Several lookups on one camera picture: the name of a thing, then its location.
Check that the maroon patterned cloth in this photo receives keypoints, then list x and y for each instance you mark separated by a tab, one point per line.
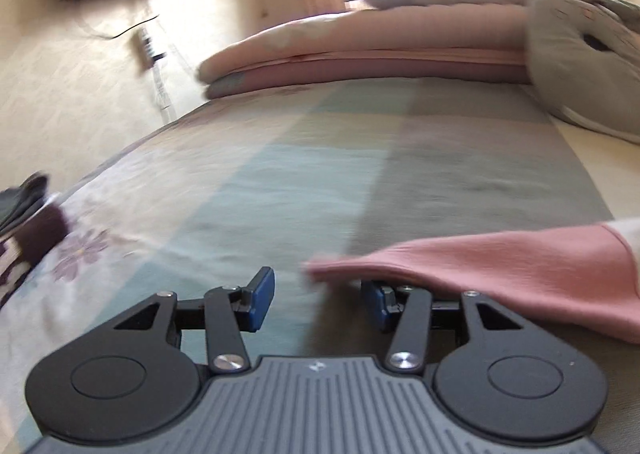
40	234

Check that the dark grey cloth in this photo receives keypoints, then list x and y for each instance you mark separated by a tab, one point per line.
22	201

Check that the pink folded quilt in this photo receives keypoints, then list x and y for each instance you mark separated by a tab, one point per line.
360	49

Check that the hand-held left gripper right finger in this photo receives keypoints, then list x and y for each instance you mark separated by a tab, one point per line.
372	305

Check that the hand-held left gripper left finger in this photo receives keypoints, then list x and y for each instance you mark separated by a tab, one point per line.
262	291

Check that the white power strip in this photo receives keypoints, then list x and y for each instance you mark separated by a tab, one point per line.
145	46

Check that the grey cat face cushion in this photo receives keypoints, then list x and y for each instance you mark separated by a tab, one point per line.
565	49

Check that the pink and white knit sweater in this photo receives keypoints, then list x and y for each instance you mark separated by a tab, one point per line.
525	269

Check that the pastel patchwork bed sheet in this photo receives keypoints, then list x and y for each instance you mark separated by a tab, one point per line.
300	159

